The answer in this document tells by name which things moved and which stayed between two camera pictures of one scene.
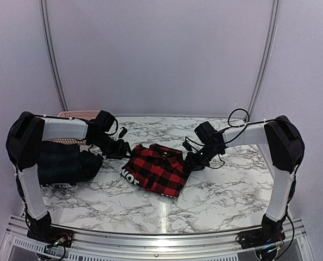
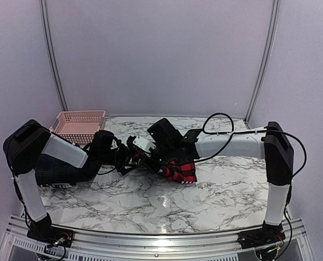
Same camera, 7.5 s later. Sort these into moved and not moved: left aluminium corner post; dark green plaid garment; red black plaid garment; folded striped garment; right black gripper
Moved: right black gripper; red black plaid garment
Not moved: dark green plaid garment; left aluminium corner post; folded striped garment
